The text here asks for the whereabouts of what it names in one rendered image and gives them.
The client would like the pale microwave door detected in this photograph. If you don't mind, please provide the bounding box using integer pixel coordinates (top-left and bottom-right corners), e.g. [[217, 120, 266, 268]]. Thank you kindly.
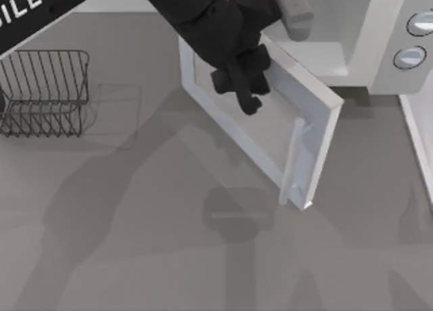
[[178, 32, 346, 212]]

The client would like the pale grey rounded box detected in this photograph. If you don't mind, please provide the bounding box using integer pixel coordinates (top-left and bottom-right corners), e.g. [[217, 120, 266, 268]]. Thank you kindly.
[[273, 0, 315, 42]]

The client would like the pale microwave oven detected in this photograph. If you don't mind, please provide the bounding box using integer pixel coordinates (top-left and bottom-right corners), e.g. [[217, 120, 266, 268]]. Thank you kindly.
[[233, 0, 433, 96]]

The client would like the grey microwave knob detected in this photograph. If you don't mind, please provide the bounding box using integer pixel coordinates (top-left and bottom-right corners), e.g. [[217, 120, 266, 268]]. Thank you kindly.
[[392, 45, 428, 70], [405, 9, 433, 39]]

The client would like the dark wire basket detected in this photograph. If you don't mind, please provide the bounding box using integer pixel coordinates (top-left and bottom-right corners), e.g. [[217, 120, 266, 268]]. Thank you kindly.
[[0, 48, 92, 139]]

